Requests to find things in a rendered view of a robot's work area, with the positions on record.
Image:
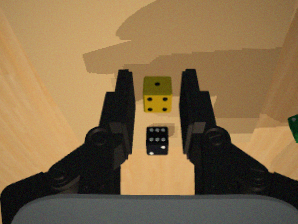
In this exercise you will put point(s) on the green die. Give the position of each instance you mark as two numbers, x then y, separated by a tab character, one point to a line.
293	124

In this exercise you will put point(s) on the yellow die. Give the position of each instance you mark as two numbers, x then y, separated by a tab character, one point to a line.
157	94

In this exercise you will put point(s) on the beige flat mat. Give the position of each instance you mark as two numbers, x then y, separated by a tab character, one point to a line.
78	46

